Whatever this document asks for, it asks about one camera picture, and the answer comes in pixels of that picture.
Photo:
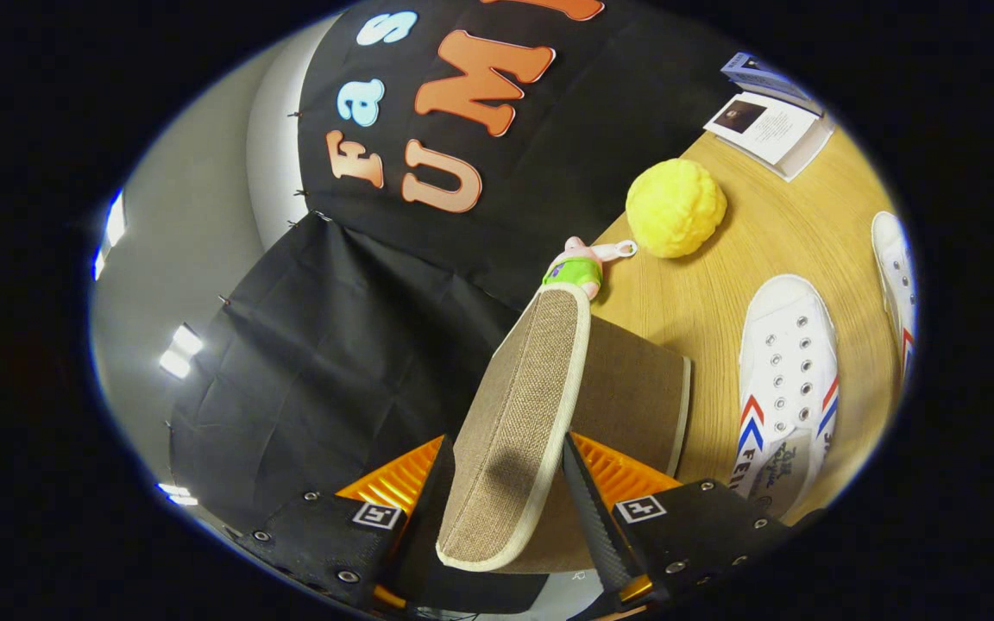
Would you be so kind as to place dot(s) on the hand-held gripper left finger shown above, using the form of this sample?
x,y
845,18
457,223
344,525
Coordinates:
x,y
419,535

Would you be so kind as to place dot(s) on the blue cover book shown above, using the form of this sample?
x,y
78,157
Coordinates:
x,y
764,78

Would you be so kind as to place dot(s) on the white canvas shoe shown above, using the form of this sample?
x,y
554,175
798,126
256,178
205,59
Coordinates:
x,y
786,388
894,276

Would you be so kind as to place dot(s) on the brown fabric storage box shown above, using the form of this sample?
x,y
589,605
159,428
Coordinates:
x,y
514,431

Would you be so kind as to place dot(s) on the white cover book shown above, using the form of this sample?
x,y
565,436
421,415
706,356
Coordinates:
x,y
764,129

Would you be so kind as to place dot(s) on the green and pink plush toy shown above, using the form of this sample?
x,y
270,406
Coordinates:
x,y
575,272

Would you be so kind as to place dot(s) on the ceiling light panel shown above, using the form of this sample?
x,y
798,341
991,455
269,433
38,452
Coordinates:
x,y
179,352
178,493
115,220

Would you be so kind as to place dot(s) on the yellow plush bun toy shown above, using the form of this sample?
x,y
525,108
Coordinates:
x,y
674,207

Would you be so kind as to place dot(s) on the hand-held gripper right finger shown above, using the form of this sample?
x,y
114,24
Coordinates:
x,y
600,526

